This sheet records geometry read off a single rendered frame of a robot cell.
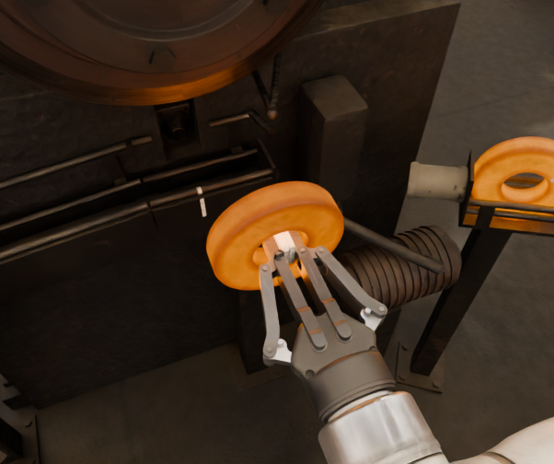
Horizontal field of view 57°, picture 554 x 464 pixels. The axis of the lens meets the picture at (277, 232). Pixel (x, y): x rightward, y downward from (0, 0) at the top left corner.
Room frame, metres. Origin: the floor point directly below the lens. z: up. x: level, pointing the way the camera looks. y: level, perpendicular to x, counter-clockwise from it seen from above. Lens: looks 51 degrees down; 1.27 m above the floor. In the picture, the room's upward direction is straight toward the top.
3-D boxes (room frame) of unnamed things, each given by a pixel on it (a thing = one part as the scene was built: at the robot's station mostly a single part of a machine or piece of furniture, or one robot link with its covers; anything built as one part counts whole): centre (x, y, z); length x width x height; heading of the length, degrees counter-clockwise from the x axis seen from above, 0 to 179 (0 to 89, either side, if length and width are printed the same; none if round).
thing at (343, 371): (0.20, -0.06, 0.84); 0.09 x 0.08 x 0.07; 21
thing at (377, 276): (0.55, -0.23, 0.27); 0.22 x 0.13 x 0.53; 111
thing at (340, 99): (0.65, -0.09, 0.68); 0.11 x 0.08 x 0.24; 21
